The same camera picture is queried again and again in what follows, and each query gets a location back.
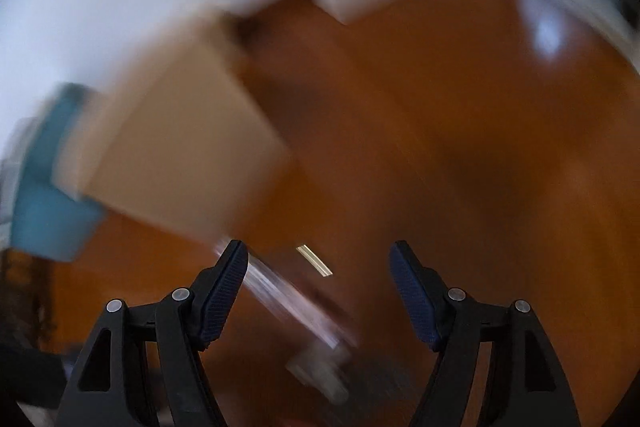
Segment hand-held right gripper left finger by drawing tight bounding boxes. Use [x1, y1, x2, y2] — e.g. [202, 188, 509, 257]
[57, 238, 249, 427]

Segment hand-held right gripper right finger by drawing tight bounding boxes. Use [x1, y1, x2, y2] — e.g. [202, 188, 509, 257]
[389, 241, 582, 427]

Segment long printed white wrapper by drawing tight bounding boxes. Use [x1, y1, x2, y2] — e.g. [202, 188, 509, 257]
[212, 244, 359, 351]

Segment beige rectangular trash bin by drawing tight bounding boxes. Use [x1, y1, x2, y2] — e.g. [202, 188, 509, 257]
[54, 41, 297, 249]

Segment brown flat book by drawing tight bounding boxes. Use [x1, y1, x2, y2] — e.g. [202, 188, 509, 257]
[295, 244, 336, 281]

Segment teal plastic storage box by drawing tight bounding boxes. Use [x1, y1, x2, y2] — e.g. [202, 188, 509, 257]
[9, 82, 110, 264]

